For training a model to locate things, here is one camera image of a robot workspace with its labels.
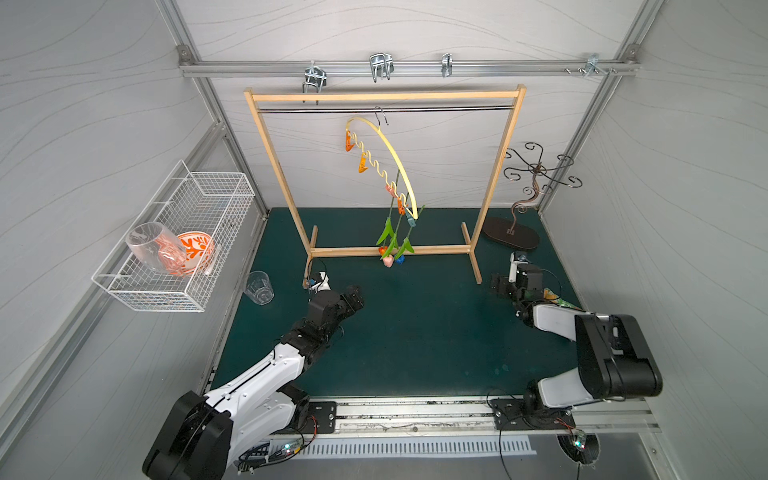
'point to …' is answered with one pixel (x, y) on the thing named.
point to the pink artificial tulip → (388, 256)
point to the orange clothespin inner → (401, 209)
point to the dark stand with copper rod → (502, 231)
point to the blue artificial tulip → (400, 257)
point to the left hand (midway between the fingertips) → (352, 292)
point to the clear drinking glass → (259, 288)
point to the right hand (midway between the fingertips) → (510, 275)
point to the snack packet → (550, 295)
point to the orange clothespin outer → (348, 145)
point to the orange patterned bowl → (198, 249)
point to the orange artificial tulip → (384, 250)
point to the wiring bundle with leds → (270, 452)
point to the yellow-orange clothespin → (362, 163)
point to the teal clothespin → (411, 222)
